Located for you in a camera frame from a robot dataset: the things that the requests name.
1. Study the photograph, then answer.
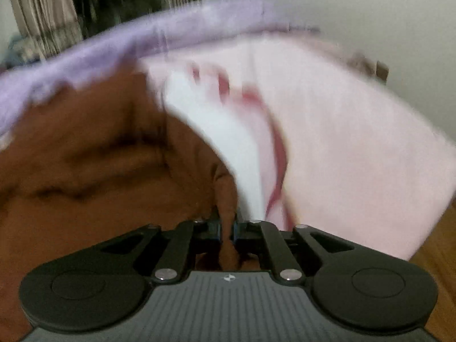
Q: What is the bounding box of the brown padded jacket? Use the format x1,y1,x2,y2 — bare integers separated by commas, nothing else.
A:
1,67,239,341

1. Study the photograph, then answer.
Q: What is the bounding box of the pink princess blanket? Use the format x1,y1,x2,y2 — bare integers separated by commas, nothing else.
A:
141,33,455,259

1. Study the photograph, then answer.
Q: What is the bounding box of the purple duvet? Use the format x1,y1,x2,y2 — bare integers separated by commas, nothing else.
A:
0,0,322,136

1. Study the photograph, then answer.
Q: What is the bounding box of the left beige curtain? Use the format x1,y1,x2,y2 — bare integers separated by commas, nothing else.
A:
10,0,83,58

